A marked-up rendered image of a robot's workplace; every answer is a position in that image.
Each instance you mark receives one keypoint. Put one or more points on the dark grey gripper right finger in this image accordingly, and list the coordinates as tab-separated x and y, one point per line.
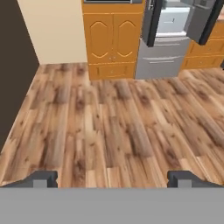
180	177

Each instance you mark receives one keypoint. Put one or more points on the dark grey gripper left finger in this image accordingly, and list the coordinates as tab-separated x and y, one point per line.
43	177

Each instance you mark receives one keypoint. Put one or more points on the orange wooden drawer cabinet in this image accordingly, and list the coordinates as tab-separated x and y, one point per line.
205	49

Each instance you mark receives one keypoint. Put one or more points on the stainless steel fridge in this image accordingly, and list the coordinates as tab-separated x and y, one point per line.
172	38

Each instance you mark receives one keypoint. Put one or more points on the orange wooden cupboard run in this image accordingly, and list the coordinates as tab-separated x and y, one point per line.
112	40

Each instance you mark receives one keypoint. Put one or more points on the grey built-in oven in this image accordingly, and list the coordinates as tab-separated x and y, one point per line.
112	1

